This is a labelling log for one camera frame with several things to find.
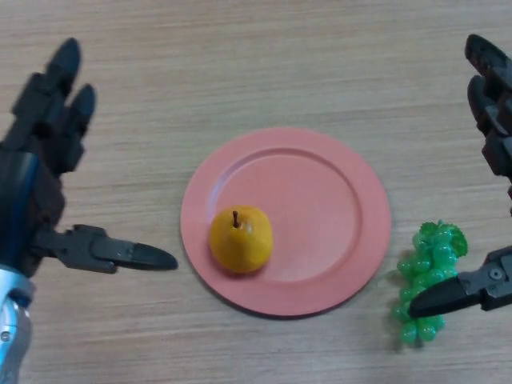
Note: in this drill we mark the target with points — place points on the pink round plate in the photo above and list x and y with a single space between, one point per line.
316 208

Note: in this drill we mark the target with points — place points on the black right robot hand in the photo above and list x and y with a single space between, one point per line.
496 116

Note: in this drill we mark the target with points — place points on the yellow pear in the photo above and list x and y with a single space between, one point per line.
244 244

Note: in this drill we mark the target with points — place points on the green grape bunch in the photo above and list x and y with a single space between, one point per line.
424 264

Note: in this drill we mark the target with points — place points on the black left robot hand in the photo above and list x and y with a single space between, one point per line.
32 192

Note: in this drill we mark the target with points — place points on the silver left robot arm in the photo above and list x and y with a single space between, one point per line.
12 320

